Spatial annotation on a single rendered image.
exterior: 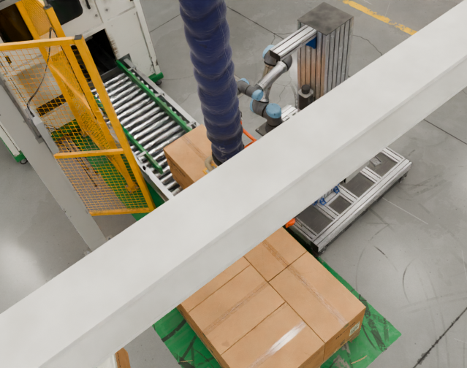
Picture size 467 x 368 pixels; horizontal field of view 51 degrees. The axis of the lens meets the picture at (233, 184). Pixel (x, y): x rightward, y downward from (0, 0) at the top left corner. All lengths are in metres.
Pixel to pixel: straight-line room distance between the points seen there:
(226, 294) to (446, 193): 2.36
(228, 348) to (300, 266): 0.81
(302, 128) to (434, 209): 4.08
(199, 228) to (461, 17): 0.64
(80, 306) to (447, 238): 4.20
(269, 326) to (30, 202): 2.96
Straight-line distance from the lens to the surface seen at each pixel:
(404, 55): 0.95
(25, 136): 3.50
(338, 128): 0.81
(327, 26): 3.20
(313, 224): 4.35
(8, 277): 5.08
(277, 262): 3.79
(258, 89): 3.43
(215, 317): 3.66
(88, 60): 3.46
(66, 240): 5.02
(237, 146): 3.18
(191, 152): 3.98
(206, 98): 2.85
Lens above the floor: 3.91
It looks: 53 degrees down
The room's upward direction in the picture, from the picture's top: 11 degrees counter-clockwise
